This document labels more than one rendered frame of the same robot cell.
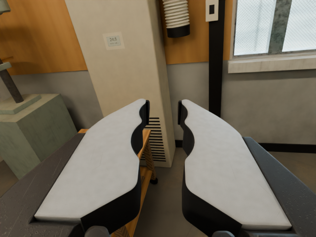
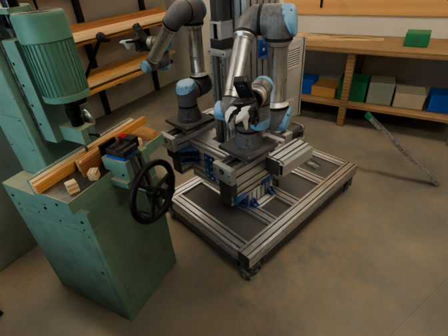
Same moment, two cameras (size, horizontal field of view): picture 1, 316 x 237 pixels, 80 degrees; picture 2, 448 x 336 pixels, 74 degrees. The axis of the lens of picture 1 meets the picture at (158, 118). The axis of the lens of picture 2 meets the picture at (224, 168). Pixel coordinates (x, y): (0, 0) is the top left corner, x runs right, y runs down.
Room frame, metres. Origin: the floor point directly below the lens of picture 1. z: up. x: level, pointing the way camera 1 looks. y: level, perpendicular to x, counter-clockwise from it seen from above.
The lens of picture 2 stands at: (0.87, 0.18, 1.60)
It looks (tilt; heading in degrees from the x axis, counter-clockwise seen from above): 34 degrees down; 196
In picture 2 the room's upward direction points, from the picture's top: 4 degrees counter-clockwise
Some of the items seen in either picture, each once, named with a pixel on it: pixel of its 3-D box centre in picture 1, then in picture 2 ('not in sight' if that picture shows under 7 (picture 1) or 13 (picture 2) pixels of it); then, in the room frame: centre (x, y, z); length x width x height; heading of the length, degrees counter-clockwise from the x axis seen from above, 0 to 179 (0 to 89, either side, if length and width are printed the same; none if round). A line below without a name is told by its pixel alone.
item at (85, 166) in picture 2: not in sight; (103, 157); (-0.08, -0.64, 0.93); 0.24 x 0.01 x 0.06; 167
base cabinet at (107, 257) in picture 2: not in sight; (105, 234); (-0.12, -0.85, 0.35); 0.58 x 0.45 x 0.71; 77
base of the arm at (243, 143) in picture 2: not in sight; (248, 135); (-0.47, -0.07, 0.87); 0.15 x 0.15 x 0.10
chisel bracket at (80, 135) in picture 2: not in sight; (79, 133); (-0.10, -0.75, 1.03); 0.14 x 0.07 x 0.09; 77
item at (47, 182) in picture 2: not in sight; (99, 149); (-0.16, -0.72, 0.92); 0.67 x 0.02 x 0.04; 167
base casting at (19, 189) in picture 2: not in sight; (82, 178); (-0.13, -0.85, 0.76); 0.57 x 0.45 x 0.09; 77
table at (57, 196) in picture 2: not in sight; (115, 165); (-0.11, -0.62, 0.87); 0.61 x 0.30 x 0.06; 167
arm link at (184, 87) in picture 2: not in sight; (187, 92); (-0.74, -0.48, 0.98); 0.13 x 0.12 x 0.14; 162
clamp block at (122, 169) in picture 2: not in sight; (127, 161); (-0.09, -0.54, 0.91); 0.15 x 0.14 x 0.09; 167
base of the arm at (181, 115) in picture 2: not in sight; (189, 111); (-0.74, -0.48, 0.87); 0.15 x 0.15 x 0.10
